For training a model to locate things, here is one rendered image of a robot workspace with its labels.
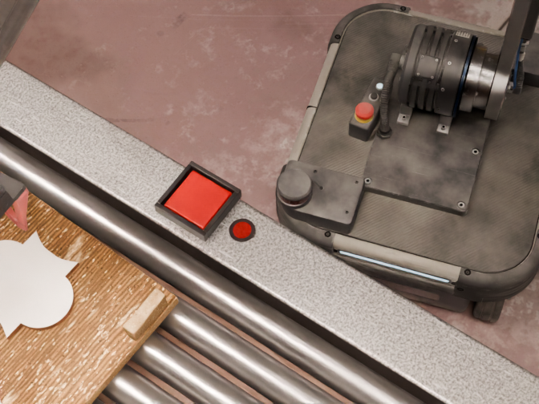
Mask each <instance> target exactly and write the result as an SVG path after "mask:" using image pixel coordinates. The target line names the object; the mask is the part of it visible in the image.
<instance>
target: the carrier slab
mask: <svg viewBox="0 0 539 404"><path fill-rule="evenodd" d="M26 220H27V228H28V229H27V230H26V231H25V230H23V229H21V228H19V227H18V226H17V225H16V224H15V223H14V222H13V221H12V220H11V219H10V218H9V217H8V216H7V215H6V214H4V215H3V216H2V217H1V218H0V240H13V241H17V242H18V243H21V244H24V243H25V242H26V241H27V240H28V239H29V238H30V237H31V236H32V235H33V234H34V233H35V232H37V233H38V237H39V239H40V240H41V243H42V244H43V246H44V247H45V248H46V249H47V250H48V251H50V252H51V253H53V254H54V255H55V256H57V257H58V258H60V259H63V260H66V261H74V262H79V267H78V268H77V269H76V270H75V271H74V272H73V273H72V274H71V275H70V276H69V277H68V278H67V279H68V280H69V282H70V283H71V286H72V288H73V290H74V294H75V302H74V306H73V308H72V311H71V313H70V314H69V316H68V317H67V318H66V319H65V320H64V321H63V322H62V323H60V324H59V325H57V326H56V327H54V328H51V329H46V330H33V329H28V328H26V327H25V326H22V327H21V328H20V329H19V330H18V331H17V332H16V333H15V334H14V335H13V336H12V338H11V339H10V340H9V341H8V339H7V338H6V334H5V331H4V329H3V328H2V324H1V323H0V399H1V401H2V404H92V403H93V402H94V401H95V399H96V398H97V397H98V396H99V395H100V393H101V392H102V391H103V390H104V389H105V388H106V386H107V385H108V384H109V383H110V382H111V380H112V379H113V378H114V377H115V376H116V375H117V374H118V373H119V372H120V370H121V369H122V368H123V367H124V366H125V364H126V363H127V362H128V361H129V360H130V358H131V357H132V356H133V355H134V354H135V353H136V351H137V350H138V349H139V348H140V347H141V346H142V345H143V344H144V343H145V341H146V340H147V339H148V338H149V337H150V335H151V334H152V333H153V332H154V331H155V329H156V328H157V327H158V326H159V325H160V323H161V322H162V321H163V320H164V319H165V318H166V317H167V316H168V315H169V314H170V312H171V311H172V310H173V309H174V308H175V306H176V305H177V304H178V302H179V301H178V299H177V296H175V295H174V294H172V293H170V292H169V291H168V290H167V289H165V288H164V287H163V286H161V285H159V284H158V283H157V282H155V281H154V280H153V279H152V278H150V277H148V276H147V275H146V274H144V273H142V272H141V271H140V270H139V269H137V268H136V267H135V266H133V265H131V264H130V263H129V262H127V261H126V260H125V259H124V258H122V257H120V256H119V255H118V254H116V253H115V252H113V251H112V250H110V249H109V248H108V247H107V246H105V245H104V244H102V243H101V242H99V241H98V240H96V239H95V238H94V237H93V236H91V235H90V234H88V233H87V232H85V231H84V230H82V229H81V228H80V227H79V226H77V225H76V224H74V223H73V222H71V221H70V220H68V219H67V218H66V217H65V216H63V215H62V214H60V213H59V212H57V211H56V210H54V209H53V208H52V207H51V206H49V205H48V204H46V203H45V202H43V201H42V200H40V199H39V198H38V197H37V196H35V195H34V194H32V193H31V192H29V194H28V202H27V210H26ZM154 289H159V290H160V291H161V292H162V293H163V294H164V295H165V297H166V301H167V302H168V304H167V306H166V307H165V308H164V310H163V311H162V312H161V314H160V315H159V317H158V318H157V319H156V320H155V321H154V322H153V323H152V324H151V325H150V326H149V327H148V328H147V329H146V330H145V332H144V333H143V334H142V336H141V337H140V338H139V339H138V340H137V341H134V340H133V339H132V338H130V337H129V336H128V335H127V334H126V332H125V331H124V328H123V325H124V324H125V323H126V322H127V321H128V320H129V319H130V318H131V317H132V316H133V315H134V314H135V312H136V311H137V310H138V309H139V307H140V306H141V305H142V304H143V302H144V301H145V300H146V299H147V298H148V296H149V295H150V294H151V293H152V292H153V290H154Z"/></svg>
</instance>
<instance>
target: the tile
mask: <svg viewBox="0 0 539 404"><path fill-rule="evenodd" d="M78 267H79V262H74V261H66V260H63V259H60V258H58V257H57V256H55V255H54V254H53V253H51V252H50V251H48V250H47V249H46V248H45V247H44V246H43V244H42V243H41V240H40V239H39V235H38V233H37V232H35V233H34V234H33V235H32V236H31V237H30V238H29V239H28V240H27V241H26V242H25V243H24V244H21V243H18V242H17V241H13V240H0V323H1V324H2V328H3V329H4V331H5V334H6V338H7V339H8V341H9V340H10V339H11V338H12V336H13V335H14V334H15V333H16V332H17V331H18V330H19V329H20V328H21V327H22V326H25V327H26V328H28V329H33V330H46V329H51V328H54V327H56V326H57V325H59V324H60V323H62V322H63V321H64V320H65V319H66V318H67V317H68V316H69V314H70V313H71V311H72V308H73V306H74V302H75V294H74V290H73V288H72V286H71V283H70V282H69V280H68V279H67V278H68V277H69V276H70V275H71V274H72V273H73V272H74V271H75V270H76V269H77V268H78Z"/></svg>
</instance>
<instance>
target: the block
mask: <svg viewBox="0 0 539 404"><path fill-rule="evenodd" d="M167 304H168V302H167V301H166V297H165V295H164V294H163V293H162V292H161V291H160V290H159V289H154V290H153V292H152V293H151V294H150V295H149V296H148V298H147V299H146V300H145V301H144V302H143V304H142V305H141V306H140V307H139V309H138V310H137V311H136V312H135V314H134V315H133V316H132V317H131V318H130V319H129V320H128V321H127V322H126V323H125V324H124V325H123V328H124V331H125V332H126V334H127V335H128V336H129V337H130V338H132V339H133V340H134V341H137V340H138V339H139V338H140V337H141V336H142V334H143V333H144V332H145V330H146V329H147V328H148V327H149V326H150V325H151V324H152V323H153V322H154V321H155V320H156V319H157V318H158V317H159V315H160V314H161V312H162V311H163V310H164V308H165V307H166V306H167Z"/></svg>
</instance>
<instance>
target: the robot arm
mask: <svg viewBox="0 0 539 404"><path fill-rule="evenodd" d="M38 2H39V0H0V68H1V66H2V64H3V63H4V61H5V59H6V57H7V55H8V54H9V53H10V50H11V49H12V47H13V45H14V44H15V42H16V40H17V38H18V36H19V35H20V34H21V32H22V29H23V28H24V26H25V25H26V23H27V21H28V19H29V17H30V16H31V14H32V13H33V11H34V8H35V7H36V6H37V4H38ZM28 194H29V191H28V189H27V188H26V186H25V185H24V184H23V183H22V182H20V181H18V180H16V179H14V178H11V177H9V176H7V175H5V174H3V173H1V172H0V218H1V217H2V216H3V215H4V214H6V215H7V216H8V217H9V218H10V219H11V220H12V221H13V222H14V223H15V224H16V225H17V226H18V227H19V228H21V229H23V230H25V231H26V230H27V229H28V228H27V220H26V210H27V202H28ZM11 205H13V206H14V210H15V212H14V210H13V209H12V207H11Z"/></svg>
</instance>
